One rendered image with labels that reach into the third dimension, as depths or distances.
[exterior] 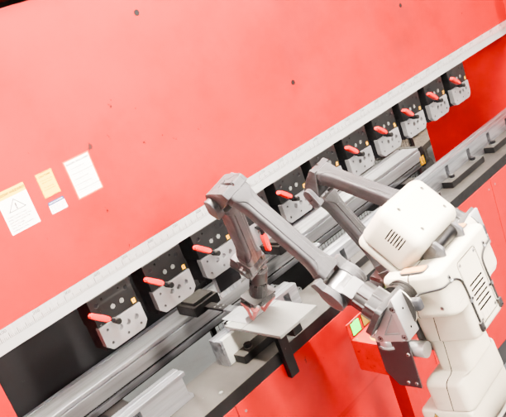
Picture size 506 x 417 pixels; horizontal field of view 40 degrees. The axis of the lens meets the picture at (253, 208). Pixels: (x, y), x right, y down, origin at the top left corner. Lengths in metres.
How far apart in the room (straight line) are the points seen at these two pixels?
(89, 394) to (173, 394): 0.30
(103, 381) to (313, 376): 0.70
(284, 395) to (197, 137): 0.89
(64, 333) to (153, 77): 0.99
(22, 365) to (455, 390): 1.43
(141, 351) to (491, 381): 1.14
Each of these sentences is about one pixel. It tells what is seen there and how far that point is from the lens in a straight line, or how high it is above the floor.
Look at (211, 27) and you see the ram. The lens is 2.32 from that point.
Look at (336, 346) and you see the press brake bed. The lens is 2.53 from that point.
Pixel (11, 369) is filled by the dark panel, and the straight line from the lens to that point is 2.54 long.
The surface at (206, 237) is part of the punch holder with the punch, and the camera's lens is 2.22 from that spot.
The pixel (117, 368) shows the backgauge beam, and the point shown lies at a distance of 2.41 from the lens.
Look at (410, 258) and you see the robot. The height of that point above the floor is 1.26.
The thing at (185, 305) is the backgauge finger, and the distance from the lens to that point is 2.54.
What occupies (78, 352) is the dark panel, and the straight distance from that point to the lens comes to 2.64.
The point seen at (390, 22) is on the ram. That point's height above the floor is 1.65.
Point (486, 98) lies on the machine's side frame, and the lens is 4.04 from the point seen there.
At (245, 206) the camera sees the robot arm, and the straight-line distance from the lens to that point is 1.70.
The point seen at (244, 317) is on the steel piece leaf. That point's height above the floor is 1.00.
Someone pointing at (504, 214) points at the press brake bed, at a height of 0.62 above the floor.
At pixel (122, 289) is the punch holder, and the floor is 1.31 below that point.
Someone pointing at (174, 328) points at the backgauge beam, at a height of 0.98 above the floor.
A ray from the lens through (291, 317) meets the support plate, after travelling 2.22.
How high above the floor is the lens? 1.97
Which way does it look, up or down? 17 degrees down
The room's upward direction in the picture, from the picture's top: 20 degrees counter-clockwise
